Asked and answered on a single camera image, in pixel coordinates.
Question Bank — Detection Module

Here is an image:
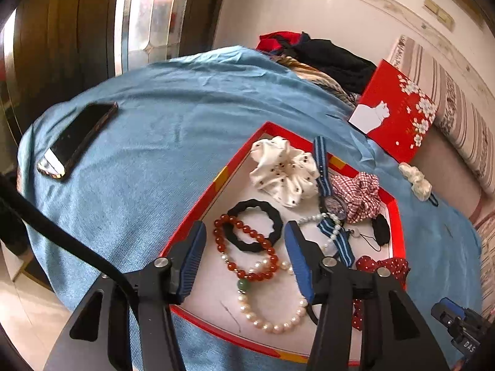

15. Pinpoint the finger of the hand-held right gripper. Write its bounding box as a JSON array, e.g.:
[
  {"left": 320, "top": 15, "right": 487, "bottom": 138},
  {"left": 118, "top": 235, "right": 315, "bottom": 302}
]
[{"left": 431, "top": 297, "right": 470, "bottom": 331}]

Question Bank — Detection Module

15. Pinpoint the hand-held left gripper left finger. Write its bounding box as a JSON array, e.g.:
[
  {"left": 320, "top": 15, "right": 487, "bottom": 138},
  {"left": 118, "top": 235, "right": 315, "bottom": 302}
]
[{"left": 50, "top": 220, "right": 207, "bottom": 371}]

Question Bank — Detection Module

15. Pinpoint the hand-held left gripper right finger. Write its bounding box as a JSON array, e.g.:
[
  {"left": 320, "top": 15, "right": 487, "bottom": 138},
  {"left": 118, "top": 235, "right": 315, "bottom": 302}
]
[{"left": 284, "top": 220, "right": 451, "bottom": 371}]

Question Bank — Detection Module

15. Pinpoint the red bead bracelet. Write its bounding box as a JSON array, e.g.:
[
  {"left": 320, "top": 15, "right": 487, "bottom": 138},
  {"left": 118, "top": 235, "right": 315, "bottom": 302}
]
[{"left": 213, "top": 214, "right": 280, "bottom": 277}]

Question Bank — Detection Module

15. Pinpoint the small white bead bracelet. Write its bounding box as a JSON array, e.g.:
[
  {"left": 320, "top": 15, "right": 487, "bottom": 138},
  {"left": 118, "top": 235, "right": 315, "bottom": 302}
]
[{"left": 296, "top": 212, "right": 345, "bottom": 256}]

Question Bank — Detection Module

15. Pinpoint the white bead charm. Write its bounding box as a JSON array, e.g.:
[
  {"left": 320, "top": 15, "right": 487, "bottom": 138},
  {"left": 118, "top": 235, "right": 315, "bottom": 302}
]
[{"left": 350, "top": 229, "right": 380, "bottom": 254}]

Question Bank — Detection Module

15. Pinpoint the watch with striped blue strap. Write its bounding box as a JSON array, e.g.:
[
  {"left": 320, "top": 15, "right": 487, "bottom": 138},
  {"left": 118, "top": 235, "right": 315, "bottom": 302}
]
[{"left": 312, "top": 136, "right": 355, "bottom": 269}]

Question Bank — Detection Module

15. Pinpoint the pearl bracelet with green bead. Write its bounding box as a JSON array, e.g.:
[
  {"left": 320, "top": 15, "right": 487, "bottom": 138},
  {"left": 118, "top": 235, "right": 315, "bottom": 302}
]
[{"left": 220, "top": 253, "right": 308, "bottom": 335}]

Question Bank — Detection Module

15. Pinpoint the dark red polka-dot scrunchie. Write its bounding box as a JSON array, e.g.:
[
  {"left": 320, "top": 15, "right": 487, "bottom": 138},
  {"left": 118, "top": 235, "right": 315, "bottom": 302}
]
[{"left": 350, "top": 255, "right": 411, "bottom": 333}]

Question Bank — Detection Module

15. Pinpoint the black wavy hair tie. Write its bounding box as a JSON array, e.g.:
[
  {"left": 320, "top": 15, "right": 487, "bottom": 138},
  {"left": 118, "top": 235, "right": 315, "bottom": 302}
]
[{"left": 226, "top": 198, "right": 285, "bottom": 251}]

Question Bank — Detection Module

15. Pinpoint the red jewelry box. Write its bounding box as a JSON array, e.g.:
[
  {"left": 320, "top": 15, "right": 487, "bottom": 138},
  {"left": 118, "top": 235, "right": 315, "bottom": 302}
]
[{"left": 157, "top": 122, "right": 407, "bottom": 368}]

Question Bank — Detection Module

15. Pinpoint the white cherry print scrunchie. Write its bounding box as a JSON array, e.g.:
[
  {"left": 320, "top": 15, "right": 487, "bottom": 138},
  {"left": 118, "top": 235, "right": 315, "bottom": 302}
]
[{"left": 248, "top": 136, "right": 320, "bottom": 207}]

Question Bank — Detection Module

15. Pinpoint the small black hair tie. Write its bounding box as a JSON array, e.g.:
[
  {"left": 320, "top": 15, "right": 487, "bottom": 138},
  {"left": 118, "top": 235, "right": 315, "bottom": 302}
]
[{"left": 372, "top": 214, "right": 389, "bottom": 246}]

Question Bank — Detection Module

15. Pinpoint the red plaid scrunchie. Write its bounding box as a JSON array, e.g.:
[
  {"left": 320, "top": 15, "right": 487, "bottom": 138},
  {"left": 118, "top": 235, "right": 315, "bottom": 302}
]
[{"left": 333, "top": 172, "right": 383, "bottom": 225}]

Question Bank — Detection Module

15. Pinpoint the cream scrunchie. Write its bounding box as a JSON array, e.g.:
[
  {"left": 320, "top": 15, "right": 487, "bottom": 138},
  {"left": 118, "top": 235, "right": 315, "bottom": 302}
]
[{"left": 398, "top": 162, "right": 434, "bottom": 202}]

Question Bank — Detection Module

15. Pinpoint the blue blanket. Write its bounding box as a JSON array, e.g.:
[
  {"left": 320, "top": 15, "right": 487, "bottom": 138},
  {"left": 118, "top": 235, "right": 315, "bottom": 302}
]
[{"left": 17, "top": 46, "right": 484, "bottom": 371}]

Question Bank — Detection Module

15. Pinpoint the pink quilted cover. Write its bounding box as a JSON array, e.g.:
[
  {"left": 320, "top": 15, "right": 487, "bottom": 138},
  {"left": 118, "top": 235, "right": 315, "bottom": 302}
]
[{"left": 410, "top": 124, "right": 495, "bottom": 225}]

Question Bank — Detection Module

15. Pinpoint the black smartphone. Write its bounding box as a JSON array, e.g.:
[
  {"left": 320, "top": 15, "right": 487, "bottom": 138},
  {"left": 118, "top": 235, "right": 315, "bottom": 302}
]
[{"left": 37, "top": 101, "right": 119, "bottom": 181}]

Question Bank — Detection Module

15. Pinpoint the red floral box lid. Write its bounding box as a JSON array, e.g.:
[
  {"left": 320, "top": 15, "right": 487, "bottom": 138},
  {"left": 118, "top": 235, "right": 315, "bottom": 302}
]
[{"left": 348, "top": 59, "right": 437, "bottom": 163}]

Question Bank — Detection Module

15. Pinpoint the patterned cloth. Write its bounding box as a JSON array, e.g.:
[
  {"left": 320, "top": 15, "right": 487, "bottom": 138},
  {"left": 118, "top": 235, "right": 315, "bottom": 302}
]
[{"left": 271, "top": 54, "right": 362, "bottom": 109}]

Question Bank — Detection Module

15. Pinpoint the long striped floral pillow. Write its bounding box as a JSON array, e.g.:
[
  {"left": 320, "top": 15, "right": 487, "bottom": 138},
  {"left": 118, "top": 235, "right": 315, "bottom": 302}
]
[{"left": 389, "top": 35, "right": 495, "bottom": 196}]

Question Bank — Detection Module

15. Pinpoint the black cloth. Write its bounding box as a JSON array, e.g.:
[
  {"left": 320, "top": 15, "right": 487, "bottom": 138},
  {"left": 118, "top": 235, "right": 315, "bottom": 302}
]
[{"left": 284, "top": 38, "right": 377, "bottom": 95}]

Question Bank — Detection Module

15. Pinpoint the red cloth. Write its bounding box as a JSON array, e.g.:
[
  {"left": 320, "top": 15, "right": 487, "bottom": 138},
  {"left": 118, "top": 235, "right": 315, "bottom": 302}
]
[{"left": 257, "top": 30, "right": 310, "bottom": 53}]

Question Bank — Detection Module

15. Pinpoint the mirrored door panel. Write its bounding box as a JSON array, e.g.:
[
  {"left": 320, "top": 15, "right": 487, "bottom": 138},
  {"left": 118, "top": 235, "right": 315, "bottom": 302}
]
[{"left": 114, "top": 0, "right": 194, "bottom": 74}]

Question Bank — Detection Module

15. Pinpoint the dark wooden wardrobe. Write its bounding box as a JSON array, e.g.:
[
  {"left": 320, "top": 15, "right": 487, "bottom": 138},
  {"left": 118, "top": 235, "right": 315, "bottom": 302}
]
[{"left": 0, "top": 0, "right": 128, "bottom": 155}]

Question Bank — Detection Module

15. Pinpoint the black cable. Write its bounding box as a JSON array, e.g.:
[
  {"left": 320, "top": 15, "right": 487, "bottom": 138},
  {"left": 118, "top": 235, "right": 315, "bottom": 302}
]
[{"left": 0, "top": 172, "right": 159, "bottom": 313}]

